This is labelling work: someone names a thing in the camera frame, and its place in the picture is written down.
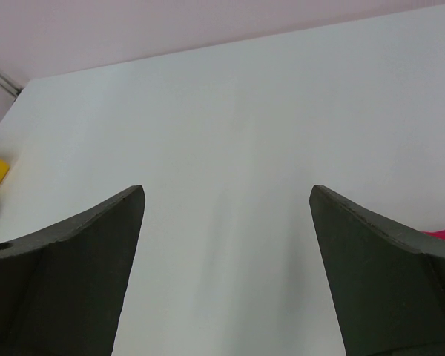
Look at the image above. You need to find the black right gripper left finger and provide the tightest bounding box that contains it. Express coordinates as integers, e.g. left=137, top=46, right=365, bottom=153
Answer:
left=0, top=185, right=145, bottom=355

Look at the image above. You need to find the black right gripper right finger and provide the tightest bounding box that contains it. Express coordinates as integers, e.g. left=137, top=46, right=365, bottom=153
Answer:
left=309, top=185, right=445, bottom=355

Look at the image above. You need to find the aluminium frame post left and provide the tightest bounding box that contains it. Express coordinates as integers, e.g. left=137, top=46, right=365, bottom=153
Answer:
left=0, top=69, right=23, bottom=97

